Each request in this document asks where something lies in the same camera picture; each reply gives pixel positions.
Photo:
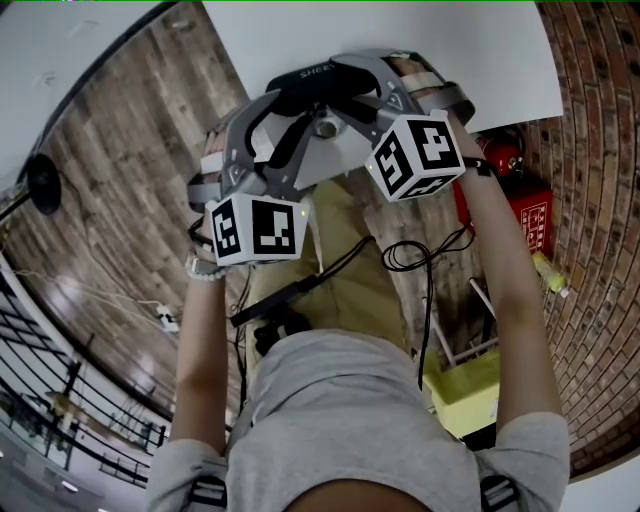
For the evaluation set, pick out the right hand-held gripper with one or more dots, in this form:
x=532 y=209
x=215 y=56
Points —
x=420 y=155

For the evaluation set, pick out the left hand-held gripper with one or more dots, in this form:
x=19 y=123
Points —
x=260 y=230

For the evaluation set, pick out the black glasses case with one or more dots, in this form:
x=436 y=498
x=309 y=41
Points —
x=320 y=82

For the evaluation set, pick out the person's left forearm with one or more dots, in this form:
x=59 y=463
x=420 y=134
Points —
x=200 y=350

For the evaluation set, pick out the person's right forearm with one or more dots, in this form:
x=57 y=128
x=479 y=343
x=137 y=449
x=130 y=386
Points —
x=505 y=280

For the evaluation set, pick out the person's left hand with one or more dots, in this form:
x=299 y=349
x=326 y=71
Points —
x=217 y=142

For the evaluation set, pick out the person's right hand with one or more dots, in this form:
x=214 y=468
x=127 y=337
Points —
x=415 y=65

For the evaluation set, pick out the small clear glass cup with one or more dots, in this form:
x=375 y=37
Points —
x=327 y=129

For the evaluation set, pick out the white table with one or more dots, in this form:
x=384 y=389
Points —
x=475 y=50

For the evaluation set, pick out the person's khaki trousers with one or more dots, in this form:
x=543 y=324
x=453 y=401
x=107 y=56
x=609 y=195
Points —
x=350 y=260

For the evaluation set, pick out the red fire extinguisher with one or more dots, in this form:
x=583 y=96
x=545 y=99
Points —
x=502 y=152

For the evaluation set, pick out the black device with blue label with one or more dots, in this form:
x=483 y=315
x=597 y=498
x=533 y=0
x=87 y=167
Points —
x=280 y=300

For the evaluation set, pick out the black waist pouch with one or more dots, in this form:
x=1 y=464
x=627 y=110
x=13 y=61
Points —
x=280 y=332

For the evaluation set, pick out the white power strip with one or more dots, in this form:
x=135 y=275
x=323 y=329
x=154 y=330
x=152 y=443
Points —
x=167 y=320

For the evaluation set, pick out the red fire equipment box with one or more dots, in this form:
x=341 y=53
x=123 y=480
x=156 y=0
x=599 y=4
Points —
x=532 y=220

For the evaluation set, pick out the black round stand base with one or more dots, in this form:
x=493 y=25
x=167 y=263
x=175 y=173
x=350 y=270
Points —
x=44 y=185

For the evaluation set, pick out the yellow-green drink bottle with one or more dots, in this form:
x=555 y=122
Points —
x=550 y=275

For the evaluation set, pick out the person's grey t-shirt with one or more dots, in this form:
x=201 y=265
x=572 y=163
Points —
x=350 y=415

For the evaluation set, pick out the black metal railing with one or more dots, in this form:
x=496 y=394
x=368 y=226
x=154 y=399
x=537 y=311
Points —
x=60 y=390

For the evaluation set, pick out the yellow-green cardboard box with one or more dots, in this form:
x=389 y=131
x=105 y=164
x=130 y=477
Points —
x=465 y=395

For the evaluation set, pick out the white metal frame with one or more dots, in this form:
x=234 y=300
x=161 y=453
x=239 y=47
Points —
x=482 y=300

